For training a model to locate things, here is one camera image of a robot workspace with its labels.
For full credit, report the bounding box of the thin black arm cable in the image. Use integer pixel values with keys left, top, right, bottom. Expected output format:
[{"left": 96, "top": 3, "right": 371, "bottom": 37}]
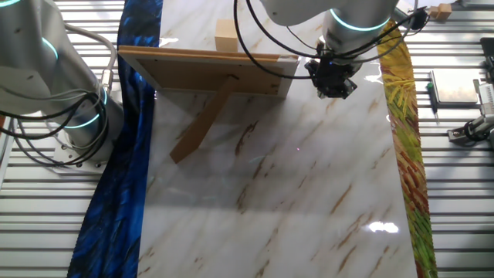
[{"left": 245, "top": 0, "right": 323, "bottom": 61}]

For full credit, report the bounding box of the silver exterior camera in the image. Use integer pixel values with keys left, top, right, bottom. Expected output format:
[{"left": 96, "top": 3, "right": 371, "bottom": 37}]
[{"left": 472, "top": 79, "right": 494, "bottom": 117}]

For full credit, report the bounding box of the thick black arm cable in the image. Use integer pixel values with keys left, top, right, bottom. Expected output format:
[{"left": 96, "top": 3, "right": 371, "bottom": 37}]
[{"left": 232, "top": 0, "right": 316, "bottom": 80}]

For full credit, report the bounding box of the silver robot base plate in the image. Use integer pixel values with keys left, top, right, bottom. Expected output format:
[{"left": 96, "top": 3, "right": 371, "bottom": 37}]
[{"left": 52, "top": 127, "right": 117, "bottom": 173}]

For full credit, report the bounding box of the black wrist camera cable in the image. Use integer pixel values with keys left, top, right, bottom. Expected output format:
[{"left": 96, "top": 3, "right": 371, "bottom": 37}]
[{"left": 326, "top": 6, "right": 430, "bottom": 61}]

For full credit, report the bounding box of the grey base cable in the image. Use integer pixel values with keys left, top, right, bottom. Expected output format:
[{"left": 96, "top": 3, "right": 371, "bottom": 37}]
[{"left": 63, "top": 22, "right": 119, "bottom": 96}]

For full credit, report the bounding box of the black base cable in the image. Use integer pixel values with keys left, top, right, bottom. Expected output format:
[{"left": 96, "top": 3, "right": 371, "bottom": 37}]
[
  {"left": 9, "top": 90, "right": 110, "bottom": 168},
  {"left": 0, "top": 92, "right": 101, "bottom": 142}
]

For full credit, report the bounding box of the green handled screwdriver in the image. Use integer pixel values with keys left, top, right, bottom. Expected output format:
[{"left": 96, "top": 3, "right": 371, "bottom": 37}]
[{"left": 426, "top": 81, "right": 441, "bottom": 125}]

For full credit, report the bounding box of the painted print tablecloth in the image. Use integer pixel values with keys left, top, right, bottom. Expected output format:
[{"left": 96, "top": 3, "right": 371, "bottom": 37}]
[{"left": 67, "top": 0, "right": 439, "bottom": 278}]

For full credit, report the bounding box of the wooden cube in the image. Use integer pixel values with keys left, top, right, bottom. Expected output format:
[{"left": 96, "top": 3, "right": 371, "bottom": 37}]
[{"left": 214, "top": 18, "right": 240, "bottom": 53}]

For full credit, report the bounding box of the wooden picture frame stand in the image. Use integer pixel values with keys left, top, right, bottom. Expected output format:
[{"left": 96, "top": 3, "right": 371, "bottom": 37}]
[{"left": 117, "top": 45, "right": 300, "bottom": 165}]

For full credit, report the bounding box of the black mount bracket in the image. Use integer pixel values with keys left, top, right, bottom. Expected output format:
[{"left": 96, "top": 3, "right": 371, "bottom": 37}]
[{"left": 479, "top": 36, "right": 494, "bottom": 82}]

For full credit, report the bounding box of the marble pattern mat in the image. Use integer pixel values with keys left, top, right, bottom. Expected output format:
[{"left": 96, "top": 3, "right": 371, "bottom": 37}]
[{"left": 137, "top": 0, "right": 418, "bottom": 278}]

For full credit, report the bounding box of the grey metal clamp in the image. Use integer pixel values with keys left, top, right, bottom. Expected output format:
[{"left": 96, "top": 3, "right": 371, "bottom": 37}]
[{"left": 447, "top": 115, "right": 494, "bottom": 150}]

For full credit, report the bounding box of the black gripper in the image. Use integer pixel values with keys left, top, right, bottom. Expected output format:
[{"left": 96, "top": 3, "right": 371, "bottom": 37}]
[{"left": 304, "top": 56, "right": 359, "bottom": 100}]

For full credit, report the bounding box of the grey metal plate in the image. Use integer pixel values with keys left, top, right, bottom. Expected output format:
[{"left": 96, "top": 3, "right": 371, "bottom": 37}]
[{"left": 429, "top": 69, "right": 479, "bottom": 106}]

